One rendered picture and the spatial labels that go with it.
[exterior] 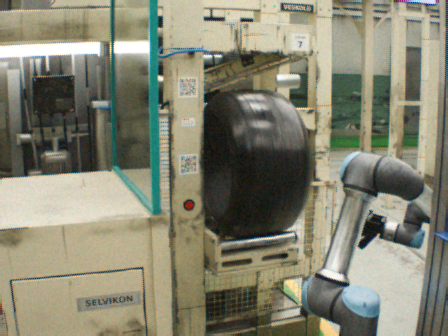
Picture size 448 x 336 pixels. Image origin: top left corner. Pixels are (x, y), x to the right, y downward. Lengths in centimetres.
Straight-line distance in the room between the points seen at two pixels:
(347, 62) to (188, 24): 1047
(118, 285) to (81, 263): 10
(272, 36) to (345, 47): 996
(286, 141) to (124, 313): 99
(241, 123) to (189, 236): 49
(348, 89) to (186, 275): 1042
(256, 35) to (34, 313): 161
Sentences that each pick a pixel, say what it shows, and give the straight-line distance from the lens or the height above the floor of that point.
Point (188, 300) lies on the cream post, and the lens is 223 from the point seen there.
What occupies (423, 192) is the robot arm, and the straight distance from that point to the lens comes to 173.
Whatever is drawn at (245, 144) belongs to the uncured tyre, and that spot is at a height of 131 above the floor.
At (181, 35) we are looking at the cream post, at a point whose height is 170.
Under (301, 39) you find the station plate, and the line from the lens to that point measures 251.
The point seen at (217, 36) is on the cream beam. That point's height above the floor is 172.
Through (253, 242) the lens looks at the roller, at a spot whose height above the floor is 90.
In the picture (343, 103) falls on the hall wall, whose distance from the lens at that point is 1231.
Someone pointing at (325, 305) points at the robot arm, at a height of 89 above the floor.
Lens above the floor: 160
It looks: 11 degrees down
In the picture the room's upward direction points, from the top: straight up
